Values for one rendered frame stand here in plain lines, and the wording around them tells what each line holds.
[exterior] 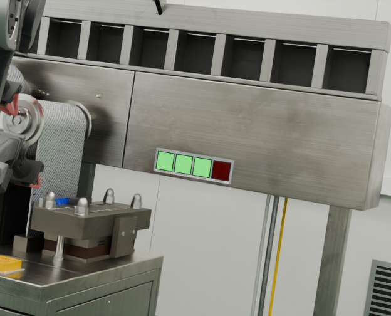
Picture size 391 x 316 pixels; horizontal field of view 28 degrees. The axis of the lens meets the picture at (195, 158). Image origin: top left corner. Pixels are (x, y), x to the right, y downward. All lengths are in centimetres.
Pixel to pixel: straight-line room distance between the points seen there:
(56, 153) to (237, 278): 268
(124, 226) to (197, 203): 263
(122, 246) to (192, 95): 49
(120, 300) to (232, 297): 264
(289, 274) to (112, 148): 243
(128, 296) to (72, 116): 54
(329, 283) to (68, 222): 80
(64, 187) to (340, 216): 81
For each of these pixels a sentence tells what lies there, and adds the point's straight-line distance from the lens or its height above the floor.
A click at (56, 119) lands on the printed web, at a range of 224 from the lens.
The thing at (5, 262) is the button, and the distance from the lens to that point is 193.
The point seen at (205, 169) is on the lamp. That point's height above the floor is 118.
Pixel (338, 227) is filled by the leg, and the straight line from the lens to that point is 235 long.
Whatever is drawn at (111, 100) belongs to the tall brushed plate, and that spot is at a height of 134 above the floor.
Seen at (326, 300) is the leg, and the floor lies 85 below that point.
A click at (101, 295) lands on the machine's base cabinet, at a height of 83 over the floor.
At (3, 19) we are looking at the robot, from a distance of 115.
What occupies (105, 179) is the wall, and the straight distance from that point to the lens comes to 510.
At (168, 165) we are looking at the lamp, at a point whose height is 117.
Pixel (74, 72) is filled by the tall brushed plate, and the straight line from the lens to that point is 251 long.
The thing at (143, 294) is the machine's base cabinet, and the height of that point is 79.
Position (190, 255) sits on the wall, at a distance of 488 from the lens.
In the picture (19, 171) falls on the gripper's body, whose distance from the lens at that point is 209.
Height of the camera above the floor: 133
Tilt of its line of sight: 3 degrees down
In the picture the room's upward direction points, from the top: 8 degrees clockwise
